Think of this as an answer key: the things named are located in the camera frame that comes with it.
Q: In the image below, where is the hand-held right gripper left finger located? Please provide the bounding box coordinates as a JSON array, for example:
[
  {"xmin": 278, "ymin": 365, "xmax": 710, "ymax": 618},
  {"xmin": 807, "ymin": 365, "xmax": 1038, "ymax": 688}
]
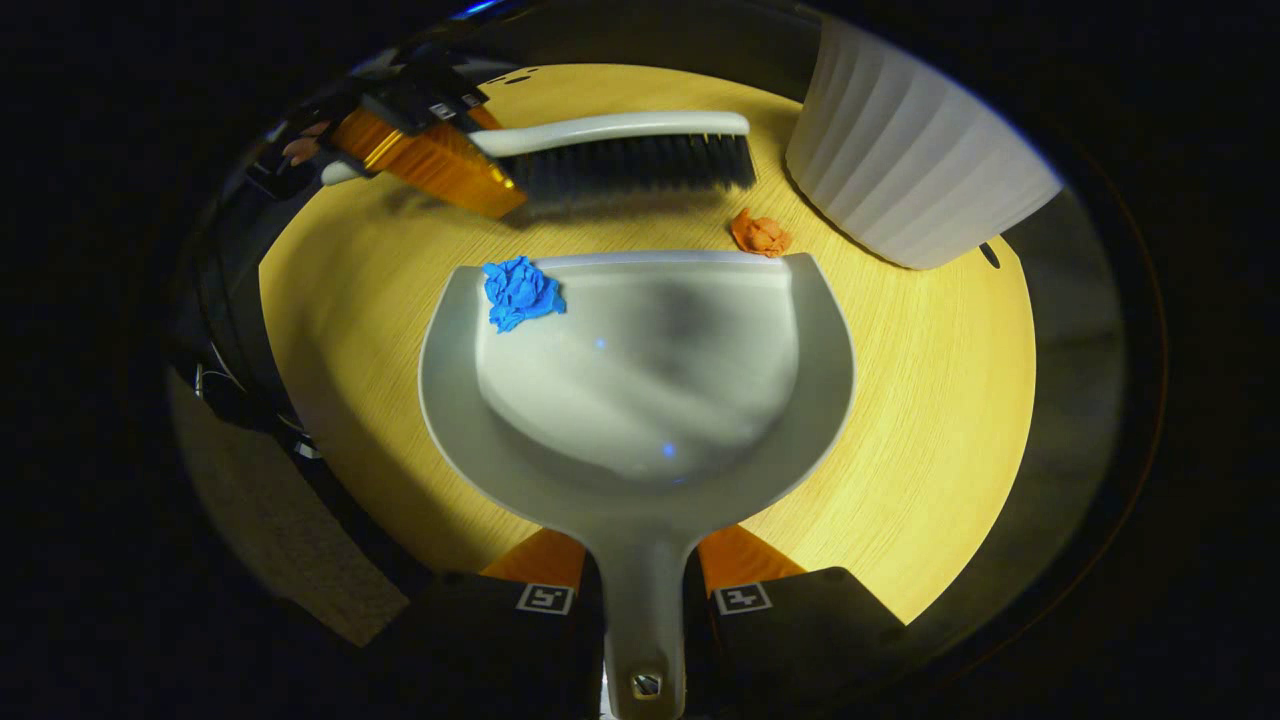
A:
[{"xmin": 385, "ymin": 528, "xmax": 609, "ymax": 720}]

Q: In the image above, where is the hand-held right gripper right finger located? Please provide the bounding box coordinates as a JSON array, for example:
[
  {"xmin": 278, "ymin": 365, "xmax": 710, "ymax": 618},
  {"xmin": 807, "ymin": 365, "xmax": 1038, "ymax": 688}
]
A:
[{"xmin": 683, "ymin": 525, "xmax": 906, "ymax": 720}]

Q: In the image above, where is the blue paper trash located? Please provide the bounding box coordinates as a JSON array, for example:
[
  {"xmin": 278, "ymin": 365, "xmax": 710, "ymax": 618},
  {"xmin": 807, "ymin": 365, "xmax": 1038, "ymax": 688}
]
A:
[{"xmin": 482, "ymin": 255, "xmax": 567, "ymax": 334}]

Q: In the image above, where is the small white broom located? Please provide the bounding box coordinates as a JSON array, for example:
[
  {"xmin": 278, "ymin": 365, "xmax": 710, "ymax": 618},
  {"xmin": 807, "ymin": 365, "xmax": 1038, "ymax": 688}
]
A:
[{"xmin": 320, "ymin": 110, "xmax": 758, "ymax": 213}]

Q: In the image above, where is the grey plastic dustpan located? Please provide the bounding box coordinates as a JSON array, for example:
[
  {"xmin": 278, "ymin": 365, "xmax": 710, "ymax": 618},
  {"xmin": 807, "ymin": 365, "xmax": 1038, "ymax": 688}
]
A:
[{"xmin": 418, "ymin": 250, "xmax": 858, "ymax": 720}]

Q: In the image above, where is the orange paper trash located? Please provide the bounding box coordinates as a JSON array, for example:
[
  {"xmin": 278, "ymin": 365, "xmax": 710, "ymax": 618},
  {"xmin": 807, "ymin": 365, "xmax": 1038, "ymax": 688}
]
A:
[{"xmin": 729, "ymin": 207, "xmax": 793, "ymax": 259}]

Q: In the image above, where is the white ribbed garbage bin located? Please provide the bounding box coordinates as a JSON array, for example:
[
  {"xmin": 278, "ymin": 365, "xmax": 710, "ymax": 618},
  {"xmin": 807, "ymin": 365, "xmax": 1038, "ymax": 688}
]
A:
[{"xmin": 785, "ymin": 15, "xmax": 1064, "ymax": 271}]

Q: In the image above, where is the wooden desktop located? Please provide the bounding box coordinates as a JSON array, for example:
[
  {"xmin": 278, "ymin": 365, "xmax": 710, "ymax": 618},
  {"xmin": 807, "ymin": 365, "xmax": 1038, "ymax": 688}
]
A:
[{"xmin": 258, "ymin": 63, "xmax": 1038, "ymax": 626}]

